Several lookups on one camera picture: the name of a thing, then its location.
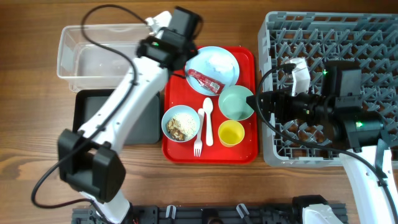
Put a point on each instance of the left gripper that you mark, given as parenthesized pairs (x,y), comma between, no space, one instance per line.
(192,50)

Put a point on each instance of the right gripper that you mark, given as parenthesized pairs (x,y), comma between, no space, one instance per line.
(283,99)

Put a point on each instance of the mint green bowl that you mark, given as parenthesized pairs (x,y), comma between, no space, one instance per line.
(232,103)

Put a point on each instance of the yellow plastic cup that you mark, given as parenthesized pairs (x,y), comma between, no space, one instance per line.
(231,133)

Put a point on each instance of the red snack wrapper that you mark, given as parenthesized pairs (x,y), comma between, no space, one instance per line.
(204,84)

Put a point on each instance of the white napkin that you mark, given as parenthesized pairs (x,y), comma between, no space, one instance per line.
(220,63)

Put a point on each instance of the food scraps rice and nuts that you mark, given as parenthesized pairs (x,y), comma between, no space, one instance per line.
(181,127)

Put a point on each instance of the small light blue bowl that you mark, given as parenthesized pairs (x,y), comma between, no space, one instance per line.
(178,109)

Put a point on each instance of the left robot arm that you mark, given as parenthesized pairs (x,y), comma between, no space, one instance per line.
(89,159)

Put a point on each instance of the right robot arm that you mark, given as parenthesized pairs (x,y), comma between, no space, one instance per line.
(362,136)

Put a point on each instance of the grey dishwasher rack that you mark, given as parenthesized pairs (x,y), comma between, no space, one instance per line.
(370,40)

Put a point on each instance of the light blue plate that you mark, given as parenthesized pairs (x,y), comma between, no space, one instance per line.
(199,63)

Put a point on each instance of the white plastic spoon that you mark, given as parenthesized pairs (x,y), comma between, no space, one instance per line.
(208,108)

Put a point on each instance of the red serving tray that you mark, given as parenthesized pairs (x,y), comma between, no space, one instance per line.
(179,92)

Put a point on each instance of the white plastic fork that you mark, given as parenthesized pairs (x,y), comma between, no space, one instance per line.
(198,142)

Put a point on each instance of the clear plastic bin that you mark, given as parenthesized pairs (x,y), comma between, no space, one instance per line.
(86,66)

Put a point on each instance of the black plastic tray bin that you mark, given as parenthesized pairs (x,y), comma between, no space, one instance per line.
(146,130)

